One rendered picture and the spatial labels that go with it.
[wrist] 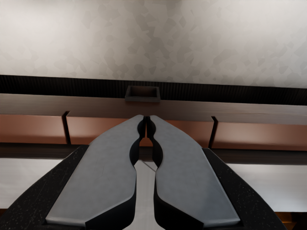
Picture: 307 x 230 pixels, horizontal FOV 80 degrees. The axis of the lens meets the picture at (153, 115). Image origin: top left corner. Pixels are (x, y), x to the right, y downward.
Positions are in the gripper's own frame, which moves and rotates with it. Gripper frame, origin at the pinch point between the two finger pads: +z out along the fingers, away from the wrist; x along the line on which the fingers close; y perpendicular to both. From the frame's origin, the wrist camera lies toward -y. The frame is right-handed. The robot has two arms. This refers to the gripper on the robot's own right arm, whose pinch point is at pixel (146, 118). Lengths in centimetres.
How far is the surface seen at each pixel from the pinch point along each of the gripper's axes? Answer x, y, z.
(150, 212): 1.2, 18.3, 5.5
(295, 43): 25.6, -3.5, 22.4
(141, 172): -0.3, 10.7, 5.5
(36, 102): -14.3, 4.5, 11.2
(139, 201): -0.5, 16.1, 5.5
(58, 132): -10.5, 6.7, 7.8
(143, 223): 0.2, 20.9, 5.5
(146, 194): 0.5, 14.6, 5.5
